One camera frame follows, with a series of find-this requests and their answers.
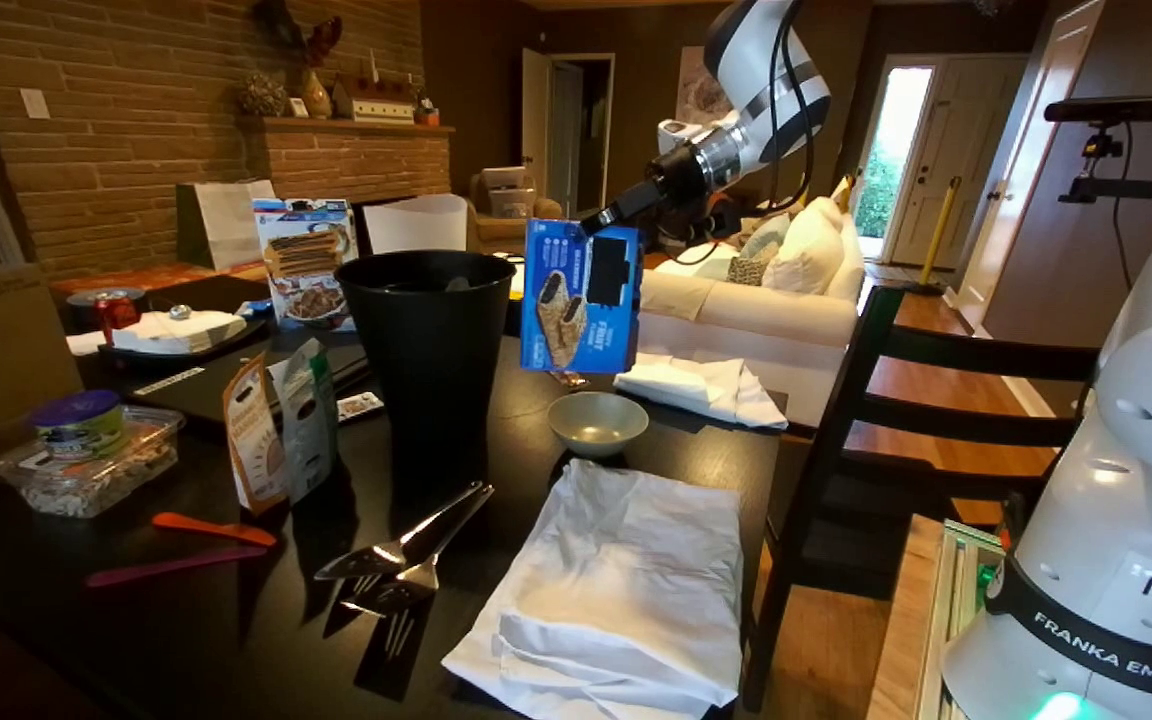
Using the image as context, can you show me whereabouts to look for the black camera on mount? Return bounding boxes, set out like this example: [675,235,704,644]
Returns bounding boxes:
[1039,88,1152,211]

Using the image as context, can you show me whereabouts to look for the brick mantel shelf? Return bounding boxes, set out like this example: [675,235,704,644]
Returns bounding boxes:
[253,112,460,206]

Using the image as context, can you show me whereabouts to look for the small white napkin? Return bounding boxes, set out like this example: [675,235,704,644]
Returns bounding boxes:
[608,350,798,437]

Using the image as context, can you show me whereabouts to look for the large folded white cloth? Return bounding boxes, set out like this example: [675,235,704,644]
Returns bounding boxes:
[442,452,754,720]

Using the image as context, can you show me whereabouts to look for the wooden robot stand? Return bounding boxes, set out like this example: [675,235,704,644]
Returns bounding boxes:
[864,509,1007,720]

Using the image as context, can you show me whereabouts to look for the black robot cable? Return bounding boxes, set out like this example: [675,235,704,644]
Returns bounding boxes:
[761,0,829,179]

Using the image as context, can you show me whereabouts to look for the clear plastic container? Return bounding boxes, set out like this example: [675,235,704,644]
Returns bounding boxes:
[0,403,189,526]

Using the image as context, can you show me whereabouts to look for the white sofa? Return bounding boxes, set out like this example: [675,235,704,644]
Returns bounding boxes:
[638,194,871,431]

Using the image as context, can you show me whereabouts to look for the yellow pole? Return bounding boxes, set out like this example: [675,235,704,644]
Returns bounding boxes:
[922,178,959,285]

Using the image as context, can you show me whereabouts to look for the dark wooden chair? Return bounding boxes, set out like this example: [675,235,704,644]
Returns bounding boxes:
[745,285,1104,699]

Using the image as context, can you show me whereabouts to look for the bright glass door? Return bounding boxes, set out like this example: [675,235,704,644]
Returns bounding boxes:
[853,65,941,247]

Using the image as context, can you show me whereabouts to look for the white and dark snack pouch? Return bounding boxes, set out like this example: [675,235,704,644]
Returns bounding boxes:
[215,334,344,522]

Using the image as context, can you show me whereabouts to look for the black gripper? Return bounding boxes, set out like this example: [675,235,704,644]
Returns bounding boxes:
[582,137,745,318]

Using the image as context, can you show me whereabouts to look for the brown vase with flowers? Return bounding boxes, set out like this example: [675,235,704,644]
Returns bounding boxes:
[253,0,350,126]

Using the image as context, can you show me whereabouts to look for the grey ceramic bowl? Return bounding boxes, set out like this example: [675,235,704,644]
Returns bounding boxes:
[544,390,658,461]

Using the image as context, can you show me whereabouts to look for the white flat dish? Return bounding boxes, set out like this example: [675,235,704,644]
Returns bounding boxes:
[109,303,258,360]

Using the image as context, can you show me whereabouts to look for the white paper bag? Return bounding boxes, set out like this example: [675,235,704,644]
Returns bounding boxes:
[184,178,283,272]

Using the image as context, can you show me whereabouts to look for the white and blue food box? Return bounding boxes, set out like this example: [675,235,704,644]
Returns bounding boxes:
[250,194,364,334]

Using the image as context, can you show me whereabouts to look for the orange plastic utensil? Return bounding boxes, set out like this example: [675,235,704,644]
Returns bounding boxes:
[147,509,283,558]

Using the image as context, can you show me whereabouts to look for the white pillow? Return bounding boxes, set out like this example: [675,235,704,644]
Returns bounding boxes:
[761,198,853,299]

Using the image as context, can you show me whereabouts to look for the small red object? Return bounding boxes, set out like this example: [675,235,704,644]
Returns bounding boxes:
[94,288,139,340]

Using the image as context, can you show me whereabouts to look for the jar with blue lid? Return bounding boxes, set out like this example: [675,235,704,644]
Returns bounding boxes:
[29,385,129,465]

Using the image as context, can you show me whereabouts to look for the white shopping bag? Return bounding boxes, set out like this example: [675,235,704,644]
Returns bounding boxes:
[360,190,475,261]

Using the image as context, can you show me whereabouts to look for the blue snack box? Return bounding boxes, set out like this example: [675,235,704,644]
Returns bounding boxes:
[515,211,647,390]

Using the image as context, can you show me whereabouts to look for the metal serving tongs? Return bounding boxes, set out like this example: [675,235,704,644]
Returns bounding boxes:
[307,476,500,599]

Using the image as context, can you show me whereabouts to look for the patterned pillow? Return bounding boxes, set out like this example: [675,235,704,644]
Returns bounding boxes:
[726,207,798,288]

